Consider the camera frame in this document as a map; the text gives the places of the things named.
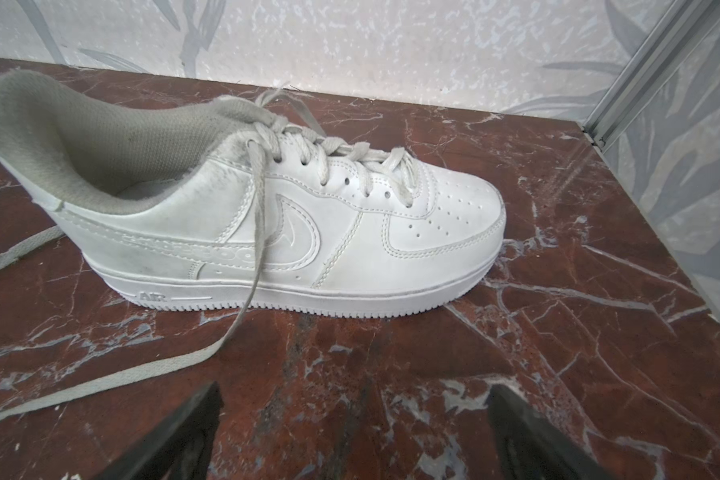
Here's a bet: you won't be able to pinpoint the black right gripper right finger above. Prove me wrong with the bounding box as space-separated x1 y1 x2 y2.
487 385 613 480

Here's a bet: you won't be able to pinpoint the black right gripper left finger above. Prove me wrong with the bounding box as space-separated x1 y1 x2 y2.
95 382 223 480

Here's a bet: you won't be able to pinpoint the grey-white shoelace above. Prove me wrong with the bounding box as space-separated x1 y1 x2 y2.
0 86 418 434

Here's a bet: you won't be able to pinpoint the white leather sneaker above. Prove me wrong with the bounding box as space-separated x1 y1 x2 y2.
0 70 507 318

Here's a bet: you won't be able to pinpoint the aluminium frame profiles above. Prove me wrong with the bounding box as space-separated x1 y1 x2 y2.
583 0 720 152

